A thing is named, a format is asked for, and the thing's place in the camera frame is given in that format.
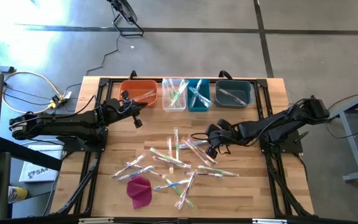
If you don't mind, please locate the black floor cable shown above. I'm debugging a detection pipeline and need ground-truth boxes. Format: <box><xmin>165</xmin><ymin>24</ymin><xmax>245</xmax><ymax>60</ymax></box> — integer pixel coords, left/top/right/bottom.
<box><xmin>324</xmin><ymin>93</ymin><xmax>358</xmax><ymax>141</ymax></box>

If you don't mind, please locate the silver metal bracket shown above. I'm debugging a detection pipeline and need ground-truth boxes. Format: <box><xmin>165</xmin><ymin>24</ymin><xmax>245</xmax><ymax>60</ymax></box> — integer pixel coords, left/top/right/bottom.
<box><xmin>252</xmin><ymin>218</ymin><xmax>288</xmax><ymax>224</ymax></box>
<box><xmin>78</xmin><ymin>217</ymin><xmax>115</xmax><ymax>224</ymax></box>

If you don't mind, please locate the black floor fan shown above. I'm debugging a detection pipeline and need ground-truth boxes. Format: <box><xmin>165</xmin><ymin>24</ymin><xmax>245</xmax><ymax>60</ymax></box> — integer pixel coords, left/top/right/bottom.
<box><xmin>106</xmin><ymin>0</ymin><xmax>145</xmax><ymax>38</ymax></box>

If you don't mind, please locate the green toothbrush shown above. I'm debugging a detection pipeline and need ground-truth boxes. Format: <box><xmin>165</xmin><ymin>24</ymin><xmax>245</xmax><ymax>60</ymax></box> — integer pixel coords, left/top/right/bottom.
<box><xmin>196</xmin><ymin>165</ymin><xmax>240</xmax><ymax>178</ymax></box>
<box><xmin>172</xmin><ymin>89</ymin><xmax>181</xmax><ymax>109</ymax></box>
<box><xmin>149</xmin><ymin>147</ymin><xmax>193</xmax><ymax>167</ymax></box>
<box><xmin>165</xmin><ymin>177</ymin><xmax>195</xmax><ymax>208</ymax></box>
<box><xmin>169</xmin><ymin>78</ymin><xmax>190</xmax><ymax>108</ymax></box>
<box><xmin>164</xmin><ymin>80</ymin><xmax>174</xmax><ymax>109</ymax></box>
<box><xmin>170</xmin><ymin>79</ymin><xmax>185</xmax><ymax>108</ymax></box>
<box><xmin>173</xmin><ymin>128</ymin><xmax>180</xmax><ymax>162</ymax></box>

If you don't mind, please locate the blue toothbrush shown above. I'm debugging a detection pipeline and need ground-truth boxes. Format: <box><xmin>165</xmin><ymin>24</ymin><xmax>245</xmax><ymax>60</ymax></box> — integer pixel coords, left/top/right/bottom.
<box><xmin>190</xmin><ymin>79</ymin><xmax>203</xmax><ymax>108</ymax></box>
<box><xmin>188</xmin><ymin>86</ymin><xmax>213</xmax><ymax>106</ymax></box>
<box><xmin>191</xmin><ymin>90</ymin><xmax>213</xmax><ymax>108</ymax></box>
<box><xmin>178</xmin><ymin>139</ymin><xmax>209</xmax><ymax>150</ymax></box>
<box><xmin>117</xmin><ymin>165</ymin><xmax>155</xmax><ymax>182</ymax></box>
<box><xmin>153</xmin><ymin>179</ymin><xmax>191</xmax><ymax>191</ymax></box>

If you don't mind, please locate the clear plastic bin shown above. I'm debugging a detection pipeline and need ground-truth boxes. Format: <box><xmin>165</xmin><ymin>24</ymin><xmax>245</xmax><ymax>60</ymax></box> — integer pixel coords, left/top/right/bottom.
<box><xmin>162</xmin><ymin>78</ymin><xmax>186</xmax><ymax>113</ymax></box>

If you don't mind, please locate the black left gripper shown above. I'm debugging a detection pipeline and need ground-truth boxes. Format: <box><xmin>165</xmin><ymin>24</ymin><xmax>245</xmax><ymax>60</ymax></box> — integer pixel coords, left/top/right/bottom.
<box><xmin>99</xmin><ymin>90</ymin><xmax>149</xmax><ymax>129</ymax></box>

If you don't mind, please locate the teal plastic bin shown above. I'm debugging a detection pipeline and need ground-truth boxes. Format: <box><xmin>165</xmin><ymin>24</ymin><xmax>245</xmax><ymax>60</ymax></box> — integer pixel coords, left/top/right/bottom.
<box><xmin>186</xmin><ymin>78</ymin><xmax>212</xmax><ymax>113</ymax></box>

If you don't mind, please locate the white printed box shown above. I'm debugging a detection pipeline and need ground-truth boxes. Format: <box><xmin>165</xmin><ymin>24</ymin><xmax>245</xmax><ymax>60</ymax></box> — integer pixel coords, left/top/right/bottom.
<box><xmin>18</xmin><ymin>144</ymin><xmax>65</xmax><ymax>184</ymax></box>

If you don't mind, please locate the yellow plug cluster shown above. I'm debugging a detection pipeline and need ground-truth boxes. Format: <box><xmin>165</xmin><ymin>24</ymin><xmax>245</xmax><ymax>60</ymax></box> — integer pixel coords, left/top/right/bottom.
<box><xmin>46</xmin><ymin>91</ymin><xmax>73</xmax><ymax>110</ymax></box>

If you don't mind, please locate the yellow floor cable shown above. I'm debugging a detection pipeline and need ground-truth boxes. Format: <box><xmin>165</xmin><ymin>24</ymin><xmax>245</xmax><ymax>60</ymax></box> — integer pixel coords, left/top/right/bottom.
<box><xmin>0</xmin><ymin>51</ymin><xmax>67</xmax><ymax>112</ymax></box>

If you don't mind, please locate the yellow can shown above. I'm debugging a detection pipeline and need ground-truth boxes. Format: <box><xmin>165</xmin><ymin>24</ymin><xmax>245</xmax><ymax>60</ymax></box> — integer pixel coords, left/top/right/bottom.
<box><xmin>7</xmin><ymin>185</ymin><xmax>29</xmax><ymax>204</ymax></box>

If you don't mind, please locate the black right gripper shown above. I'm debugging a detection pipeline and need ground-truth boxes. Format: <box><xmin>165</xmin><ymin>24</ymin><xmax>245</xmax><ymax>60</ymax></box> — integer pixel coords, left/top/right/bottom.
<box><xmin>206</xmin><ymin>119</ymin><xmax>241</xmax><ymax>159</ymax></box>

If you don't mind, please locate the black side desk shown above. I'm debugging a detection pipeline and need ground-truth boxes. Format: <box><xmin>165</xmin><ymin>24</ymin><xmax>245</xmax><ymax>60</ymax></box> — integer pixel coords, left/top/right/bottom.
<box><xmin>0</xmin><ymin>136</ymin><xmax>64</xmax><ymax>221</ymax></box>

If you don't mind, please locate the black fan power cable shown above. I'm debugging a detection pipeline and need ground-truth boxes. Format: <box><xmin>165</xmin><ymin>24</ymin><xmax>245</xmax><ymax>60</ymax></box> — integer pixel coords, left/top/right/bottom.
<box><xmin>85</xmin><ymin>33</ymin><xmax>121</xmax><ymax>77</ymax></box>

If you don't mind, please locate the orange plastic bin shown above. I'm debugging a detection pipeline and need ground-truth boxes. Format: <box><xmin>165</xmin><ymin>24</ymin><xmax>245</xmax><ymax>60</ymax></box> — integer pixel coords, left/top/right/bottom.
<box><xmin>119</xmin><ymin>80</ymin><xmax>159</xmax><ymax>109</ymax></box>

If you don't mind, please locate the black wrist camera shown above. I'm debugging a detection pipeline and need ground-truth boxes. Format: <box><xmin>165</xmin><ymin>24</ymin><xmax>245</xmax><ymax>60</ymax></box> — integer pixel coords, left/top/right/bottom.
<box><xmin>119</xmin><ymin>101</ymin><xmax>134</xmax><ymax>115</ymax></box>
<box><xmin>216</xmin><ymin>129</ymin><xmax>229</xmax><ymax>142</ymax></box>

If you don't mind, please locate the dark slate plastic bin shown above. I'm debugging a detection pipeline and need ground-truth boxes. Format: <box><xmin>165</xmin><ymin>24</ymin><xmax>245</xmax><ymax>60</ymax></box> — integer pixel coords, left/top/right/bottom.
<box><xmin>214</xmin><ymin>80</ymin><xmax>255</xmax><ymax>109</ymax></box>

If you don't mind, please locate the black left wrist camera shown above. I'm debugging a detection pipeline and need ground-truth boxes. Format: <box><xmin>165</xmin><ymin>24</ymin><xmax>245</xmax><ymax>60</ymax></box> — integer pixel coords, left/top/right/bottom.
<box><xmin>119</xmin><ymin>101</ymin><xmax>134</xmax><ymax>115</ymax></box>

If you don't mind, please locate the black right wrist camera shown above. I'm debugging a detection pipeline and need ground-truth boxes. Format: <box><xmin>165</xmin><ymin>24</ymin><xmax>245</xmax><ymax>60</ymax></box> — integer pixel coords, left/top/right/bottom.
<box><xmin>216</xmin><ymin>129</ymin><xmax>229</xmax><ymax>142</ymax></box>

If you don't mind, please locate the purple toothbrush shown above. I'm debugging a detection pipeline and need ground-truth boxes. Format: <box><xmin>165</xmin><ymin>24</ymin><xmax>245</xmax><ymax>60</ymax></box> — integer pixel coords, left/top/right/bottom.
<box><xmin>218</xmin><ymin>88</ymin><xmax>248</xmax><ymax>106</ymax></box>
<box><xmin>126</xmin><ymin>161</ymin><xmax>168</xmax><ymax>179</ymax></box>
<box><xmin>184</xmin><ymin>170</ymin><xmax>224</xmax><ymax>179</ymax></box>
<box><xmin>152</xmin><ymin>156</ymin><xmax>186</xmax><ymax>166</ymax></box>
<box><xmin>174</xmin><ymin>170</ymin><xmax>198</xmax><ymax>210</ymax></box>
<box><xmin>111</xmin><ymin>154</ymin><xmax>146</xmax><ymax>180</ymax></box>
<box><xmin>187</xmin><ymin>138</ymin><xmax>219</xmax><ymax>165</ymax></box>

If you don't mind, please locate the magenta folded cloth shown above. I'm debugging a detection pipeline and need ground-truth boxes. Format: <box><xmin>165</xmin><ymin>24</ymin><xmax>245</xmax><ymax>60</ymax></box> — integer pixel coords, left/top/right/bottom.
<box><xmin>126</xmin><ymin>175</ymin><xmax>153</xmax><ymax>210</ymax></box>

